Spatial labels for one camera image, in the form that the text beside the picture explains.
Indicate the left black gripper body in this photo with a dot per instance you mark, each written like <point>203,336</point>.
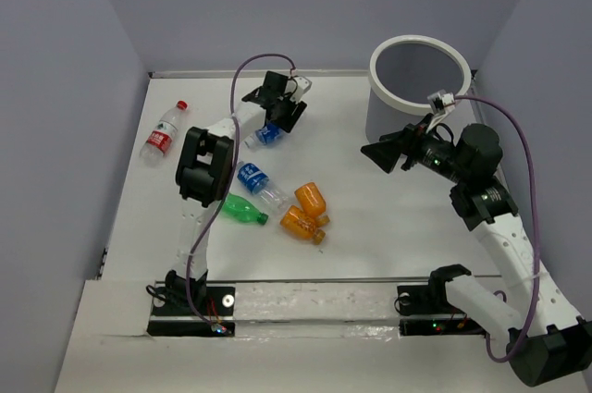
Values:
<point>281,102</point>

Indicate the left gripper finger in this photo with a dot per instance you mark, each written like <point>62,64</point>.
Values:
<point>285,114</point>
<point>254,96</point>

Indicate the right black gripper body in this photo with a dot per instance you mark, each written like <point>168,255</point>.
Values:
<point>424,149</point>

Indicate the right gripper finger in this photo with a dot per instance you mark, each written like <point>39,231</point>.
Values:
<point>385,154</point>
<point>404,135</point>

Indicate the blue label bottle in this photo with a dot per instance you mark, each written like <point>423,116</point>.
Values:
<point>261,186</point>
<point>268,135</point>

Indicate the orange bottle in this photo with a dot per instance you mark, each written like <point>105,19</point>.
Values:
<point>302,226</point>
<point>313,203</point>

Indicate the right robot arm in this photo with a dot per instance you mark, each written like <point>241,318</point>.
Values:
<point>545,337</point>

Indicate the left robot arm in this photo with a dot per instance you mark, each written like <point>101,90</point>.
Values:
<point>207,164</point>

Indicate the white round bin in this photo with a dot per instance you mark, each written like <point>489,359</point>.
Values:
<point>403,71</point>

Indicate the green plastic bottle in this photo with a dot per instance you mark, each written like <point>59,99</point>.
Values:
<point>243,211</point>

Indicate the red label water bottle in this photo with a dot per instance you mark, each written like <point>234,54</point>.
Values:
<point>160,140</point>

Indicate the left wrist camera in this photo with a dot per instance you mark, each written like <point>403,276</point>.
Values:
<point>297,87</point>

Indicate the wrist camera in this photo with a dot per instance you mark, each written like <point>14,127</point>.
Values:
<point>297,87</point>
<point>442,105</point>

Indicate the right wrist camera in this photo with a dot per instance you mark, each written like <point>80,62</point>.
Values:
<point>442,105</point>

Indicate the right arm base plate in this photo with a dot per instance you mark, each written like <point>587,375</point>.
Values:
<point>420,316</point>

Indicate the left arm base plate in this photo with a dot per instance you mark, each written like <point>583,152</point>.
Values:
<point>172,317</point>

